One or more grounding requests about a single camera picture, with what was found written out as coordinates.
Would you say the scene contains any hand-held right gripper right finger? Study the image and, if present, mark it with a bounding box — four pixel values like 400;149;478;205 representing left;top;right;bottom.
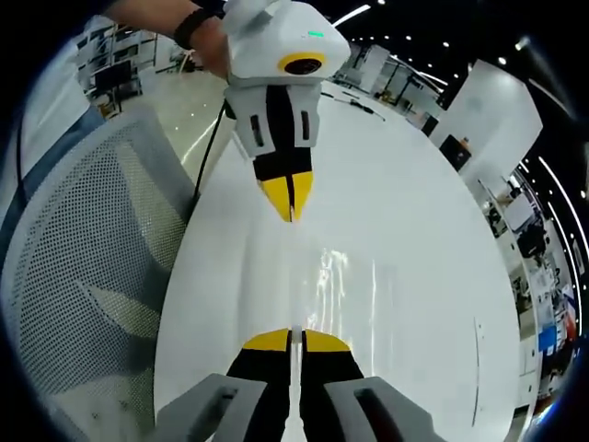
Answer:
299;329;445;442

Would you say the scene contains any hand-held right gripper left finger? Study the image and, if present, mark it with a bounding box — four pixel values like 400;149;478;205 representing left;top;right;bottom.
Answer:
156;328;295;442

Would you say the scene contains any clear food packaging bag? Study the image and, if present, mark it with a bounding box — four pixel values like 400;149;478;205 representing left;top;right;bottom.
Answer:
306;246;402;354

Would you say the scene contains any person's left hand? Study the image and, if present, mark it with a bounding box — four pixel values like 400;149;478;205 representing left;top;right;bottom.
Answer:
196;17;231;83

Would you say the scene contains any black wristband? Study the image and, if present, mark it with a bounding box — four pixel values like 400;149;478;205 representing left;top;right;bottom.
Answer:
173;7;214;50

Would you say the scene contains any black cabinet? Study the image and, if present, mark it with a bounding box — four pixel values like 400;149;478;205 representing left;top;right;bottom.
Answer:
438;134;473;172

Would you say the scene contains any black monitor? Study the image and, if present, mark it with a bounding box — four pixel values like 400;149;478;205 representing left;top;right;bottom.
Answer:
93;61;133;92

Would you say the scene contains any white square pillar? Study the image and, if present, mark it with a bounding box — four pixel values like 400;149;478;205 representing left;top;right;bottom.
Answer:
431;59;545;186

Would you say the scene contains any white mesh office chair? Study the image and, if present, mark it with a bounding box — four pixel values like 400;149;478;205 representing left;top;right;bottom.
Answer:
0;102;204;442

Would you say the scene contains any blue storage bin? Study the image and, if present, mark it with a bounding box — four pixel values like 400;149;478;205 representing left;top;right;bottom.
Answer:
538;323;560;357

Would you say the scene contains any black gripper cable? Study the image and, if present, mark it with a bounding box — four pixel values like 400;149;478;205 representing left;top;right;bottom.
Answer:
192;98;232;200

